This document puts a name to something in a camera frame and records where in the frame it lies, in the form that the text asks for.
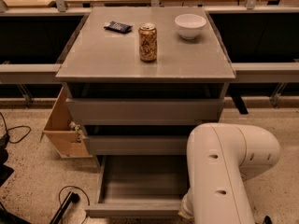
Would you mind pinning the grey bottom drawer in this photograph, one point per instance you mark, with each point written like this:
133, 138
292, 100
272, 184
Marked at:
140, 186

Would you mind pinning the grey drawer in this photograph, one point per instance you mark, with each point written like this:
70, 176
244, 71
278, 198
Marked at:
136, 145
144, 111
140, 186

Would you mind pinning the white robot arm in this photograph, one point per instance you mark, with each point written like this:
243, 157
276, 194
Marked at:
220, 157

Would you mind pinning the grey middle drawer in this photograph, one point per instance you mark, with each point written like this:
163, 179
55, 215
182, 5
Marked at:
136, 145

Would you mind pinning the open cardboard box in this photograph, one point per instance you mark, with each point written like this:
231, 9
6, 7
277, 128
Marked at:
62, 131

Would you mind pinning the grey drawer cabinet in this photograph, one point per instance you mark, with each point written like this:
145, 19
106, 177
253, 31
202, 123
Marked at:
136, 87

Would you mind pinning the grey top drawer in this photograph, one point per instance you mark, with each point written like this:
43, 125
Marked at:
144, 111

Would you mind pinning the black bar tool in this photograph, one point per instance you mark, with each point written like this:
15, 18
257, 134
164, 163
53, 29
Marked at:
71, 197

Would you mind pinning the gold patterned soda can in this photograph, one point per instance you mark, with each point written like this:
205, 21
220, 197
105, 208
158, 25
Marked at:
147, 42

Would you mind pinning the white ceramic bowl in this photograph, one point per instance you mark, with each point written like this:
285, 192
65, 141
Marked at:
189, 25

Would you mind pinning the dark blue snack packet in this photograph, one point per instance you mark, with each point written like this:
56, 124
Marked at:
118, 27

